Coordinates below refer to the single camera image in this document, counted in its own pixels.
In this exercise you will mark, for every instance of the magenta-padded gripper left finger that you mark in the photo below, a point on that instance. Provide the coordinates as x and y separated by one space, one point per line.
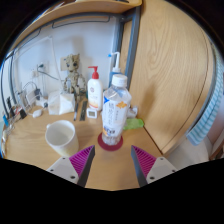
63 166

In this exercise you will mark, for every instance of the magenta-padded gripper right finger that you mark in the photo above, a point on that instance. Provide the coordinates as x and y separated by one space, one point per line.
160 166

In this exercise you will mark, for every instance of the clear plastic water bottle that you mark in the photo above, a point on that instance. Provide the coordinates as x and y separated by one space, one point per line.
116 113

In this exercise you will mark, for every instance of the cream white mug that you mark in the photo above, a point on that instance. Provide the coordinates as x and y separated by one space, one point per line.
63 140

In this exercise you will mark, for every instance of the flat round red coaster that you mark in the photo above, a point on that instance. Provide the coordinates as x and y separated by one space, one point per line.
101 144

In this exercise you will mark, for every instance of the green cloth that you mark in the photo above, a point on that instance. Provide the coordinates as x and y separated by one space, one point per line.
133 124

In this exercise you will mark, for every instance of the black pen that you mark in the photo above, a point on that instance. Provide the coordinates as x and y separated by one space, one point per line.
76 111

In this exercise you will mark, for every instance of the small white clock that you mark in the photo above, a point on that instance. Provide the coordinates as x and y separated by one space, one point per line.
92 113

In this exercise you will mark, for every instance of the white tissue pack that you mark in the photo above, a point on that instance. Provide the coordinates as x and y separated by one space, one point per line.
61 103

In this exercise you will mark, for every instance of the striped light blue towel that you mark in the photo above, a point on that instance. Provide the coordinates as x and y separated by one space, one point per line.
208 113

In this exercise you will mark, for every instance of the white red-pump lotion bottle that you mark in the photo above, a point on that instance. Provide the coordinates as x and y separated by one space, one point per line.
95 93

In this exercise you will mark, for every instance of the light wooden side panel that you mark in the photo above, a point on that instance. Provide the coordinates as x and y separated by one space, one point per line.
173 76

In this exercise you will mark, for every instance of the wooden tree figurine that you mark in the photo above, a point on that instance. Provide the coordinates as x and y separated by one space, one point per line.
73 66

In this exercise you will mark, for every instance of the blue-nozzle spray bottle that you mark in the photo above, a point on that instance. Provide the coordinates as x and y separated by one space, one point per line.
115 68

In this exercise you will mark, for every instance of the wooden shelf unit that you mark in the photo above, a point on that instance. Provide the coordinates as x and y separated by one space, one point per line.
110 6

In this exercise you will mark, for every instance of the white wall socket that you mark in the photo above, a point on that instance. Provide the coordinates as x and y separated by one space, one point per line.
42 68

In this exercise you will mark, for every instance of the white wall box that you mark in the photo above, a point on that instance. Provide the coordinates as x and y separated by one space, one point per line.
64 63

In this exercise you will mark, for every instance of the grey metal frame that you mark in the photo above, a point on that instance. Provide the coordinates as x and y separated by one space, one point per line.
133 50

